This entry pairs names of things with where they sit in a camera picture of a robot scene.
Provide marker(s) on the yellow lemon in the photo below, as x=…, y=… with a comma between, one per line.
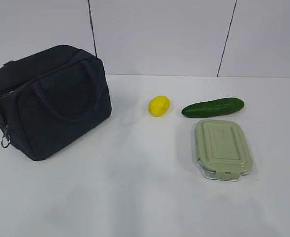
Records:
x=158, y=105

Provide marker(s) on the green cucumber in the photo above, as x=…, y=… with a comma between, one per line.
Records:
x=218, y=107

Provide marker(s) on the green lidded glass container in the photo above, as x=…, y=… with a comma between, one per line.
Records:
x=222, y=151

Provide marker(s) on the dark navy lunch bag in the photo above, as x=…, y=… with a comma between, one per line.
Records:
x=50, y=99

